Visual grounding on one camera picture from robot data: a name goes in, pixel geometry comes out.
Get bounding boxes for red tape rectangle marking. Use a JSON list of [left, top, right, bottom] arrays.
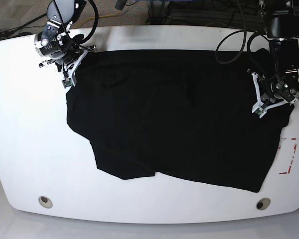
[[277, 137, 298, 175]]

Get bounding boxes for right table cable grommet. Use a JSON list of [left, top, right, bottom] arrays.
[[256, 198, 271, 211]]

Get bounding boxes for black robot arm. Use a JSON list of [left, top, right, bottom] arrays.
[[34, 0, 99, 74], [247, 0, 299, 109]]

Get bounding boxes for table cable grommet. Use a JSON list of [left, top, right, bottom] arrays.
[[256, 198, 271, 211], [38, 196, 53, 209]]

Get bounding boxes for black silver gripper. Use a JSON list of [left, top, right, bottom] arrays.
[[248, 69, 299, 105], [34, 21, 96, 72]]

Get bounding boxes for left table cable grommet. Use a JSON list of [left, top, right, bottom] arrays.
[[38, 196, 53, 209]]

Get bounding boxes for black T-shirt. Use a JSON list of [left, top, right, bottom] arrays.
[[66, 50, 294, 193]]

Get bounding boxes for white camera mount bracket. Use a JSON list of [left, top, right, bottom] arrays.
[[62, 50, 88, 89], [251, 72, 299, 119]]

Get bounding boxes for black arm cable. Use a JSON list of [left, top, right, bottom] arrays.
[[72, 0, 99, 48], [215, 0, 272, 83]]

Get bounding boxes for yellow cable on floor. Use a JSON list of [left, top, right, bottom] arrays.
[[76, 11, 120, 28]]

